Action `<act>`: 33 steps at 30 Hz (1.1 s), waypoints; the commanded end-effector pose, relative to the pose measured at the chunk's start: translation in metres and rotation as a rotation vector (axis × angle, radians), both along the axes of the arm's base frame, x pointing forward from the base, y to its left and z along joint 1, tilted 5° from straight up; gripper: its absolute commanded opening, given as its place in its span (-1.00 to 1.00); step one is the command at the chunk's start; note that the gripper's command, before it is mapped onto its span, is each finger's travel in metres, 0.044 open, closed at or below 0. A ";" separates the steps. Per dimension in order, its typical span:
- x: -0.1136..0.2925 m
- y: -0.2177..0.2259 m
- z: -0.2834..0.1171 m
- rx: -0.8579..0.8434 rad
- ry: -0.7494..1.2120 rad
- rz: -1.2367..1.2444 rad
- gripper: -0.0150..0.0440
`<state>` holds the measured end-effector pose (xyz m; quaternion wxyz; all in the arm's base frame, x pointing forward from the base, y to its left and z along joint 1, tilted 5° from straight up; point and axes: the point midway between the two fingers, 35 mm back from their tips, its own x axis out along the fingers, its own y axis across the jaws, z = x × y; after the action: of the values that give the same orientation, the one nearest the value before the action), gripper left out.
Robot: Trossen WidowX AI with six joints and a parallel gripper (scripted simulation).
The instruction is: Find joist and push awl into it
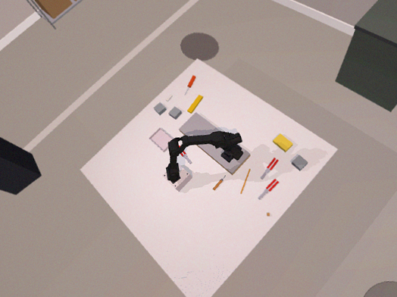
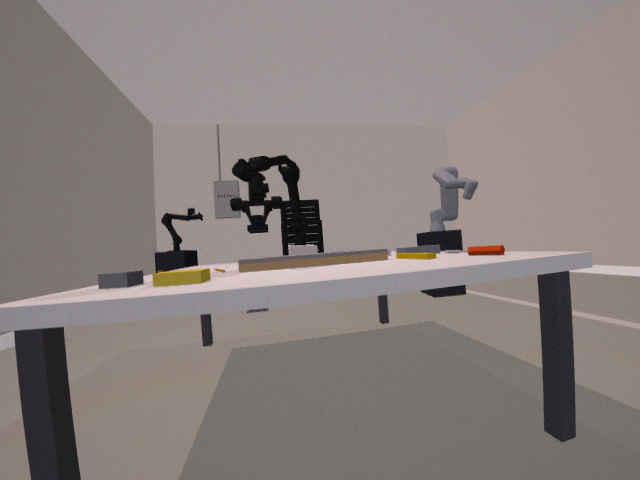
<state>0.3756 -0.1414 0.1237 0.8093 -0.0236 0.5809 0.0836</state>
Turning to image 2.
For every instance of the yellow rectangular bar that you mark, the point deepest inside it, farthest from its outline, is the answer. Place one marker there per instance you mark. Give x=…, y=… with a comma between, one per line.
x=424, y=256

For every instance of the orange-handled awl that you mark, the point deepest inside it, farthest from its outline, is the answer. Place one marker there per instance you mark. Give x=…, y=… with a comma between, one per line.
x=483, y=251

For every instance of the yellow flat block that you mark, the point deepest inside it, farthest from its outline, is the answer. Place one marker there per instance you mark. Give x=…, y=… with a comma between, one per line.
x=181, y=277

